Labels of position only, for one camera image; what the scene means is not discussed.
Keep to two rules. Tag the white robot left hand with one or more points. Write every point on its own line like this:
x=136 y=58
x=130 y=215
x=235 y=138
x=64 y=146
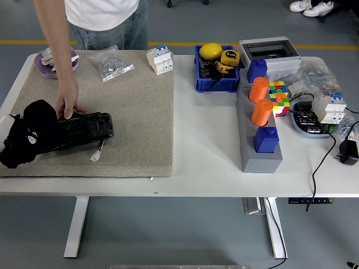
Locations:
x=5 y=124

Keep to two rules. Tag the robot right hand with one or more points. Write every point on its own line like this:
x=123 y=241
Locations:
x=353 y=265

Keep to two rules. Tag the person's hand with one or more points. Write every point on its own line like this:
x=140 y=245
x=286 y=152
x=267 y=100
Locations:
x=67 y=95

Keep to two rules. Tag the black rag with white marks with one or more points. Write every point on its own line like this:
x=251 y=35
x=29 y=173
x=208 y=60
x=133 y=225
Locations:
x=28 y=131

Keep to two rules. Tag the glossy black panel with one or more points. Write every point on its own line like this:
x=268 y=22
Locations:
x=84 y=129

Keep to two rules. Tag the person's forearm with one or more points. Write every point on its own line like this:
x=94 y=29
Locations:
x=54 y=36

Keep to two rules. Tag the black table control panel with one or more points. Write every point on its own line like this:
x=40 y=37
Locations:
x=297 y=200

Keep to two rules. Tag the purple dish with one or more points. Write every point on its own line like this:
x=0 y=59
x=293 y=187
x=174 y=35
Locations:
x=45 y=73

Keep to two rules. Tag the white plastic clip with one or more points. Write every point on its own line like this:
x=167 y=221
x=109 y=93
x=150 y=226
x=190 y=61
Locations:
x=74 y=58
x=46 y=57

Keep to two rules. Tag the clear bag of screws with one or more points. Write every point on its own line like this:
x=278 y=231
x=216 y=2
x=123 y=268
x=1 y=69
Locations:
x=110 y=63

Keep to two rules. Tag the grey-brown table mat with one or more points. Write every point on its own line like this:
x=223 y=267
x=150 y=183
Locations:
x=140 y=112

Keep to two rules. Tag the white table leg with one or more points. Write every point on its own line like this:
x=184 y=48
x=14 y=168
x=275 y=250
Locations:
x=275 y=229
x=75 y=227

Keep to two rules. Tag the person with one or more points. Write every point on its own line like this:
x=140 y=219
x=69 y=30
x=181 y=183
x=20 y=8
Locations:
x=103 y=14

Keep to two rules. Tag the white circuit breaker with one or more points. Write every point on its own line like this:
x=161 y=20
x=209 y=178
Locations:
x=159 y=60
x=328 y=109

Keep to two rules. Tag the black power adapter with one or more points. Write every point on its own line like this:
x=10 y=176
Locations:
x=349 y=152

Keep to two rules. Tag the grey box under table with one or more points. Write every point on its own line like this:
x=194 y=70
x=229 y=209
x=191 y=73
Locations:
x=252 y=206

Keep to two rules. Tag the grey block holder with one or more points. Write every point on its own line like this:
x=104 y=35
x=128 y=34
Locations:
x=261 y=164

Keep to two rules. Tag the light blue dish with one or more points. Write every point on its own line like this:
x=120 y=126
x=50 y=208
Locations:
x=311 y=134

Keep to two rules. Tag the clear bag of parts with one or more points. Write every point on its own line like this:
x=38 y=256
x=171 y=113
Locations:
x=347 y=126
x=317 y=75

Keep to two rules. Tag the black brown tool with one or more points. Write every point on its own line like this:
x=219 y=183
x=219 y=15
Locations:
x=206 y=70

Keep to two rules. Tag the blue plastic bin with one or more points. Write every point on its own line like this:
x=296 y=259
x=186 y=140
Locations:
x=216 y=85

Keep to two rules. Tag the yellow round case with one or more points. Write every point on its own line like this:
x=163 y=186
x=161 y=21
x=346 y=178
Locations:
x=210 y=51

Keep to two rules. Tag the blue block with knob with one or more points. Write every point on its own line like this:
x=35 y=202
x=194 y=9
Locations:
x=257 y=71
x=265 y=141

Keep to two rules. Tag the yellow black tape measure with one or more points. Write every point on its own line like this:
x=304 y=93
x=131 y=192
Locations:
x=223 y=68

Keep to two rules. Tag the black electronic module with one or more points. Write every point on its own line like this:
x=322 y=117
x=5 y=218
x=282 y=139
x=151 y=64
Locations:
x=304 y=112

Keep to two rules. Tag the orange cylinder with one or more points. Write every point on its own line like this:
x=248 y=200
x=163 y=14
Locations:
x=258 y=91
x=261 y=113

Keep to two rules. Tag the colourful puzzle cube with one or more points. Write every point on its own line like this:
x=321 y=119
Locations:
x=279 y=98

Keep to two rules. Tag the white shoe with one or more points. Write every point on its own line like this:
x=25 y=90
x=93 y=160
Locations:
x=300 y=5
x=318 y=8

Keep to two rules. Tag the black chair base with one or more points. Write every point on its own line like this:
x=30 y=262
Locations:
x=339 y=9

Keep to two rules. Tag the grey enclosure box clear lid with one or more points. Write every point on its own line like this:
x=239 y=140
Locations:
x=283 y=65

